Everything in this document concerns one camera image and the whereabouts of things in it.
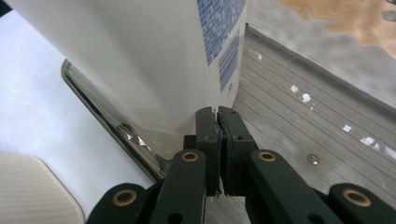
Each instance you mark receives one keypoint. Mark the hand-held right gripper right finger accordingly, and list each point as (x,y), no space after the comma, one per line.
(235,149)

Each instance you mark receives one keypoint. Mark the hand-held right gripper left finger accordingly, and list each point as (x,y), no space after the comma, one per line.
(211,155)

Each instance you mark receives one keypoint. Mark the ribbed metal tray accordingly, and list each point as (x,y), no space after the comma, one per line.
(286,124)

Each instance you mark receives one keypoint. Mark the white plastic packet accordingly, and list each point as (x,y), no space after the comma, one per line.
(140,56)

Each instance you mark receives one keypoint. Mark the cream ribbed plastic container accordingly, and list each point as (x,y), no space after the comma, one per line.
(31,193)

